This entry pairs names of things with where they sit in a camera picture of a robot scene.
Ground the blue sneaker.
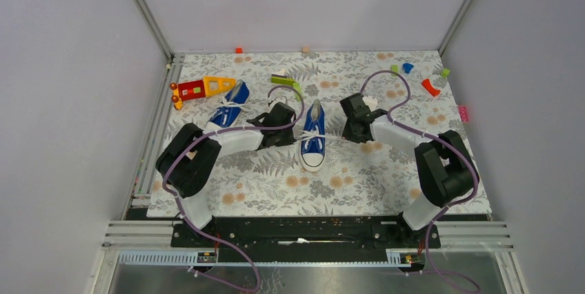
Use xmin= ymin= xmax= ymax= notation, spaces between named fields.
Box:
xmin=296 ymin=99 xmax=353 ymax=173
xmin=205 ymin=80 xmax=250 ymax=131

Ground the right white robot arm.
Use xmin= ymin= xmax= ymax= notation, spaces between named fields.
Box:
xmin=340 ymin=93 xmax=479 ymax=247

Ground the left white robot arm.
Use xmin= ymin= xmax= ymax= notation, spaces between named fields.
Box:
xmin=155 ymin=101 xmax=296 ymax=246

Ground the floral table mat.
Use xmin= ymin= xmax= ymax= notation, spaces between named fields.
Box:
xmin=146 ymin=50 xmax=493 ymax=218

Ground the green block short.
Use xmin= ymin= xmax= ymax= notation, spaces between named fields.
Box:
xmin=292 ymin=82 xmax=304 ymax=101

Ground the green block long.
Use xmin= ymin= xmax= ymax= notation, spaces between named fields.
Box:
xmin=270 ymin=75 xmax=297 ymax=86

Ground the blue wedge block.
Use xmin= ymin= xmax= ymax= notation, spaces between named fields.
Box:
xmin=402 ymin=63 xmax=414 ymax=74

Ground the red arch block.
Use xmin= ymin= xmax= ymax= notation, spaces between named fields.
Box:
xmin=421 ymin=79 xmax=441 ymax=97

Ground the green corner block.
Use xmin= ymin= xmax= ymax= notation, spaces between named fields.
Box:
xmin=441 ymin=68 xmax=450 ymax=79

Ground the pink lego brick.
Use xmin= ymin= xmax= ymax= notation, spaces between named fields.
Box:
xmin=458 ymin=106 xmax=470 ymax=123

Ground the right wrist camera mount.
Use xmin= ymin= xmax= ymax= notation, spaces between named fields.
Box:
xmin=362 ymin=95 xmax=378 ymax=111

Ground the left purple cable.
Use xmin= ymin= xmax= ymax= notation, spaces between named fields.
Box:
xmin=162 ymin=84 xmax=306 ymax=294

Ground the purple cable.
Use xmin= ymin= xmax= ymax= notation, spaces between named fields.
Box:
xmin=359 ymin=70 xmax=482 ymax=294
xmin=162 ymin=84 xmax=306 ymax=294

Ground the red yellow toy frame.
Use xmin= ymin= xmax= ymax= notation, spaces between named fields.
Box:
xmin=169 ymin=76 xmax=237 ymax=110

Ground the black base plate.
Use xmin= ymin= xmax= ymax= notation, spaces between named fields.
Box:
xmin=170 ymin=215 xmax=426 ymax=254

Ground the grey slotted cable duct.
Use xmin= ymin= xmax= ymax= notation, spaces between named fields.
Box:
xmin=118 ymin=245 xmax=425 ymax=268

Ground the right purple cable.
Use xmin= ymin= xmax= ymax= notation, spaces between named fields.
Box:
xmin=359 ymin=70 xmax=482 ymax=294

